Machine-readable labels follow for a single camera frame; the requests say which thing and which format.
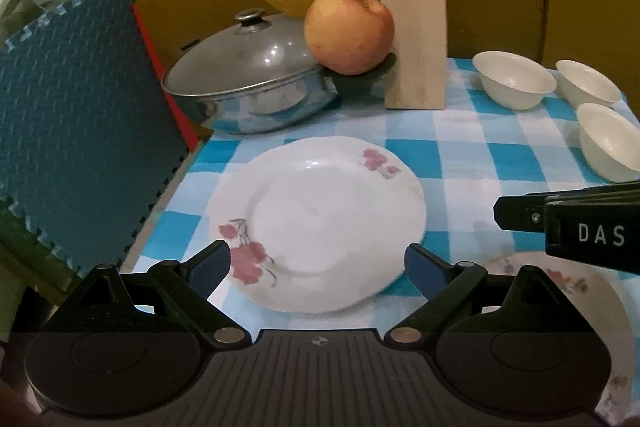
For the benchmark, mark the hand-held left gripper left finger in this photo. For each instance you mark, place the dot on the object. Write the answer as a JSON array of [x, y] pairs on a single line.
[[212, 264]]

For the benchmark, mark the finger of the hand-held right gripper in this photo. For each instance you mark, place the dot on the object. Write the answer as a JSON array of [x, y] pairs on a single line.
[[520, 213]]

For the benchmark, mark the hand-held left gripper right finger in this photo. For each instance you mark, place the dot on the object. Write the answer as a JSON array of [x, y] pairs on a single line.
[[422, 264]]

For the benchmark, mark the white floral plate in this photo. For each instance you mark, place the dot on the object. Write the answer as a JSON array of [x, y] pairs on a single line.
[[600, 302], [320, 217]]

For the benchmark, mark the white bowl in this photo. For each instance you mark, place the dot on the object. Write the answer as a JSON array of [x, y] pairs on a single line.
[[610, 144], [515, 79], [587, 83]]

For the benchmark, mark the blue white checkered tablecloth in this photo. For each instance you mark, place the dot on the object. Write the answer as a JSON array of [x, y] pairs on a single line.
[[475, 147]]

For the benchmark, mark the steel pot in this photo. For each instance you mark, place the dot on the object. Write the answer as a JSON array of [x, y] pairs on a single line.
[[260, 109]]

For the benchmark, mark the red board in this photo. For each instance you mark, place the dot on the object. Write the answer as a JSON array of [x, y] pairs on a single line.
[[170, 107]]

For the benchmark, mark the black dish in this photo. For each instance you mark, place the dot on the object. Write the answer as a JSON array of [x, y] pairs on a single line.
[[360, 83]]

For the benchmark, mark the teal foam mat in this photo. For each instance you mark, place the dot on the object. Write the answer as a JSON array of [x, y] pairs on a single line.
[[80, 122]]

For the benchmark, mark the wooden knife block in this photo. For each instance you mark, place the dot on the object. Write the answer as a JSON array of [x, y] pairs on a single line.
[[412, 22]]

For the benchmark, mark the red yellow apple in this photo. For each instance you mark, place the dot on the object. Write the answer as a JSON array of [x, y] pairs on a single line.
[[347, 32]]

